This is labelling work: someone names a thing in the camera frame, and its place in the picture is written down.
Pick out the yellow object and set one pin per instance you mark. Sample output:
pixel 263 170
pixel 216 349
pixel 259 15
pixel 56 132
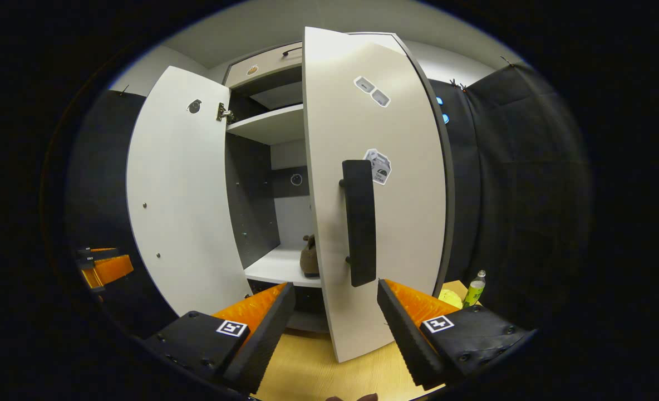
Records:
pixel 450 299

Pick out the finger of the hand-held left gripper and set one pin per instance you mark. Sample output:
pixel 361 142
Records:
pixel 98 254
pixel 109 271

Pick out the white cabinet door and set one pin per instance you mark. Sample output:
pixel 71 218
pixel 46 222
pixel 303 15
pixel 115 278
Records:
pixel 185 195
pixel 402 223

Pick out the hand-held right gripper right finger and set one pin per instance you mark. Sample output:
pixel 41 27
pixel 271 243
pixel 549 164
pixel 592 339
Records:
pixel 402 340

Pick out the brown fuzzy shoe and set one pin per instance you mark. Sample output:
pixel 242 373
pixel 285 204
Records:
pixel 309 259

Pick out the cardboard box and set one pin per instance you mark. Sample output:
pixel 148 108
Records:
pixel 458 287

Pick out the grey shoe cabinet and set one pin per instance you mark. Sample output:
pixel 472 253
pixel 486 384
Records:
pixel 251 195

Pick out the black backdrop cloth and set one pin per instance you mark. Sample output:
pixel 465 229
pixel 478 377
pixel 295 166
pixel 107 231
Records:
pixel 524 195
pixel 101 195

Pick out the green plastic bottle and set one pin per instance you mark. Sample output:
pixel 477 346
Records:
pixel 475 291

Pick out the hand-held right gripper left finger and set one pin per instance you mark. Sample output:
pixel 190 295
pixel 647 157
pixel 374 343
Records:
pixel 268 340

